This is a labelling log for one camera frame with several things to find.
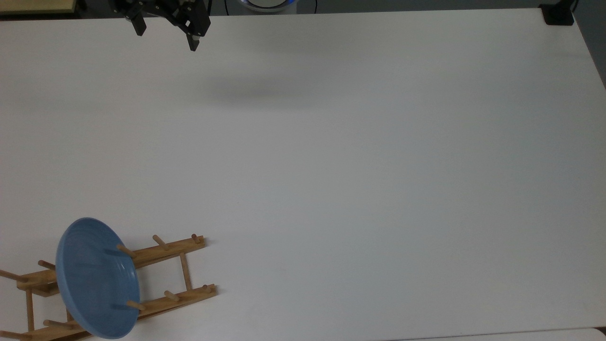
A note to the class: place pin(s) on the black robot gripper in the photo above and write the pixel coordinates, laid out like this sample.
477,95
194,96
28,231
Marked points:
161,5

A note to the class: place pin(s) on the blue plate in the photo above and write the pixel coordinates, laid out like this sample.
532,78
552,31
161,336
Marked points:
97,279

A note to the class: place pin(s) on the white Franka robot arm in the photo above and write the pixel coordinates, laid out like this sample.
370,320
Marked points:
267,4

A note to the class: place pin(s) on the wooden plate rack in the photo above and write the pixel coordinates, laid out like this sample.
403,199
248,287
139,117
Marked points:
165,251

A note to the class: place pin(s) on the yellow wooden board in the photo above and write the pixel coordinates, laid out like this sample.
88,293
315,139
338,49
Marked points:
33,4

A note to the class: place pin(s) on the black table clamp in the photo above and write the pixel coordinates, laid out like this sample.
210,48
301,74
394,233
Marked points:
557,14

